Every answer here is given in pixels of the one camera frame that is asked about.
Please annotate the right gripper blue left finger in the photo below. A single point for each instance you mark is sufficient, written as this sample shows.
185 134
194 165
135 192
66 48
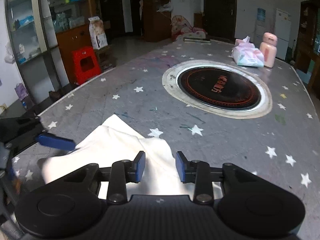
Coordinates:
138 166

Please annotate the pink thermos bottle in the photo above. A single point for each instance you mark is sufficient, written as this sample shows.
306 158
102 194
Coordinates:
268 47

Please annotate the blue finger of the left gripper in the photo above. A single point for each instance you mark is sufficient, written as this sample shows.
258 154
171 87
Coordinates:
52 141

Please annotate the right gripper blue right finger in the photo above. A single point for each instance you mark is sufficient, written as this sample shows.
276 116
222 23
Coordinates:
182 167

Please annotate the white paper bag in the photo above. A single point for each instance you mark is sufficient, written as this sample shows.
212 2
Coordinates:
97 33

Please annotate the cream sweatshirt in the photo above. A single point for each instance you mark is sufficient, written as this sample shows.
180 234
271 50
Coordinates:
113 141

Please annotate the round black induction cooktop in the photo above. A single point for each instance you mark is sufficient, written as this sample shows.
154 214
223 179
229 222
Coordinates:
218 88

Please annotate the white refrigerator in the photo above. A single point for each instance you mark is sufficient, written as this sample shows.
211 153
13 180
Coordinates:
282 29

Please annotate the dark wooden door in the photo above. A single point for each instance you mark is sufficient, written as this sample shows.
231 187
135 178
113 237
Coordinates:
219 19

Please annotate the water dispenser with blue bottle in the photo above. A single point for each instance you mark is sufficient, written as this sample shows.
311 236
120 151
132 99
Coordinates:
260 25

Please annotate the pink cartoon folding item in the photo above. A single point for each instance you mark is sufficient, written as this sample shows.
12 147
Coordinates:
181 28

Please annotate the pink tissue pack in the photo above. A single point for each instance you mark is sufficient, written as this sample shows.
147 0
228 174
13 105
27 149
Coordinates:
244 53

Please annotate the red plastic stool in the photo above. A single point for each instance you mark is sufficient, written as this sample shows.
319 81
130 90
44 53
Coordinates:
85 63

